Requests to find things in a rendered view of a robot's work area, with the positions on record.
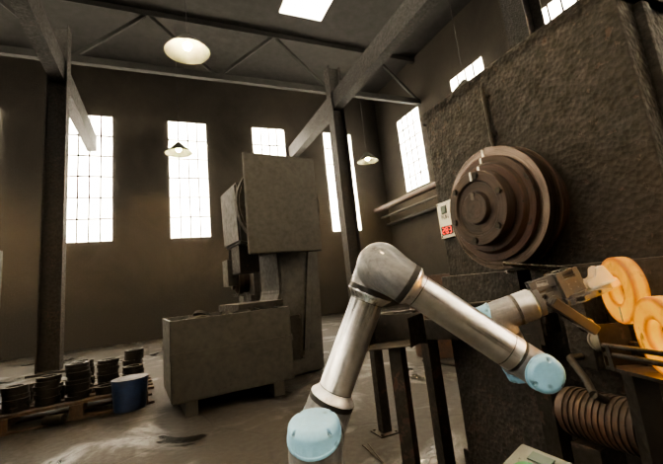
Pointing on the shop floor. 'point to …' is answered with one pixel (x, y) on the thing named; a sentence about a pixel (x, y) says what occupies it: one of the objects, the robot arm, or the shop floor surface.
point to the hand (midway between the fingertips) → (621, 281)
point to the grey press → (277, 245)
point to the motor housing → (596, 426)
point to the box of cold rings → (226, 354)
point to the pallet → (67, 392)
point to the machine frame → (595, 94)
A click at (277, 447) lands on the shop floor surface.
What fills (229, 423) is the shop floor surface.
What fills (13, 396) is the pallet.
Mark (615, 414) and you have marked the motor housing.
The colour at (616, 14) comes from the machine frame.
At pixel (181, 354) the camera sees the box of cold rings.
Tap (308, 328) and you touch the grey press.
